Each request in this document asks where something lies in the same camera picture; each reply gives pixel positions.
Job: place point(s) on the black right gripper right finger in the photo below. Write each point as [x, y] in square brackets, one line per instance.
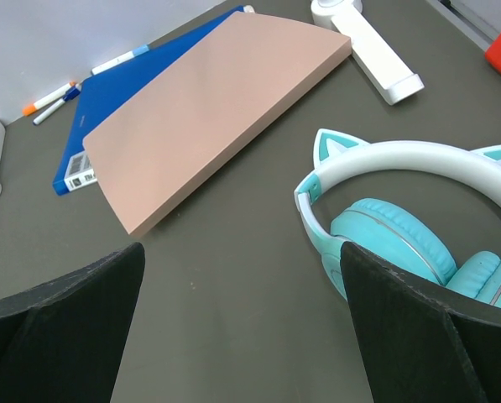
[419, 341]

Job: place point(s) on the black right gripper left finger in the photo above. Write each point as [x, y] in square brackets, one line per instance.
[63, 340]

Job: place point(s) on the teal cat-ear headphones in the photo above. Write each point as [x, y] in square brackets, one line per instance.
[390, 231]

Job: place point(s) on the pink folder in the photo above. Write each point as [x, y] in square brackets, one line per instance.
[192, 118]

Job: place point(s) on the orange-capped white marker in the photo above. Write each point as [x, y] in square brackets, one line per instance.
[48, 99]

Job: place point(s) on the blue folder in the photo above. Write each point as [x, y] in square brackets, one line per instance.
[104, 93]

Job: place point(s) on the blue-capped white marker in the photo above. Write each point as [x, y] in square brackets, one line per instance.
[54, 106]

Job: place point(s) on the white right rack base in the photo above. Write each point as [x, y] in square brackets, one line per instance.
[392, 78]

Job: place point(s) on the light-blue-capped white marker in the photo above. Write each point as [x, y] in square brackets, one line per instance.
[120, 59]

